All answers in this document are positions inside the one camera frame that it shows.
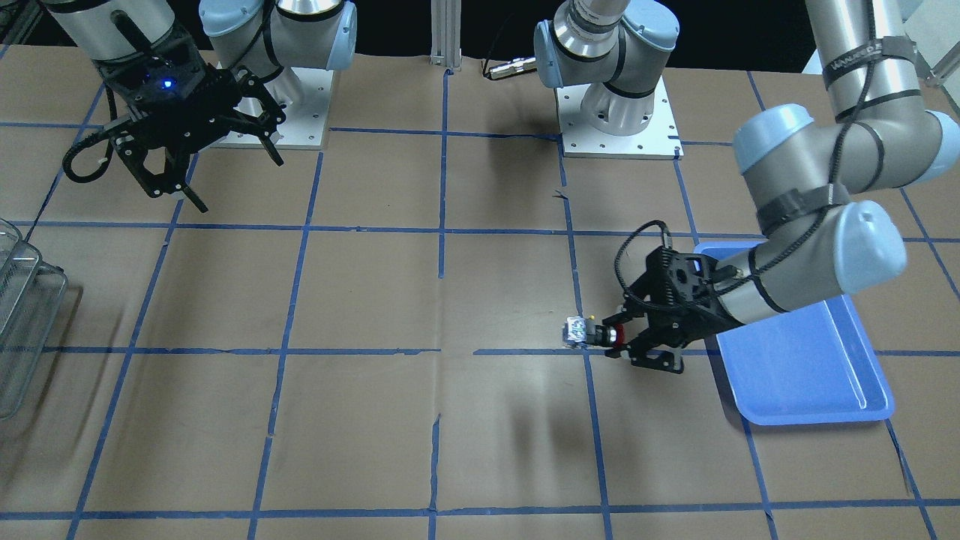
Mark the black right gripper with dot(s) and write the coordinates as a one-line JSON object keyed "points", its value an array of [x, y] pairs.
{"points": [[196, 84]]}

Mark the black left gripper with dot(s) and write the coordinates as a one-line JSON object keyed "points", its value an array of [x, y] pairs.
{"points": [[694, 316]]}

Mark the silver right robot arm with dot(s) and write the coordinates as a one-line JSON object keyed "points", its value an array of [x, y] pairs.
{"points": [[275, 58]]}

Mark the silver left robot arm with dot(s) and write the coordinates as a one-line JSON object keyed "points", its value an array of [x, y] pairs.
{"points": [[819, 242]]}

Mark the blue plastic tray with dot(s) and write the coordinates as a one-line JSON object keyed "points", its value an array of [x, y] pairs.
{"points": [[810, 367]]}

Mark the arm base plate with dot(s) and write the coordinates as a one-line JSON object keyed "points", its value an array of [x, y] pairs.
{"points": [[304, 96], [598, 124]]}

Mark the aluminium profile post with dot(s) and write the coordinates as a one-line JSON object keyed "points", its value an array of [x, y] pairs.
{"points": [[445, 30]]}

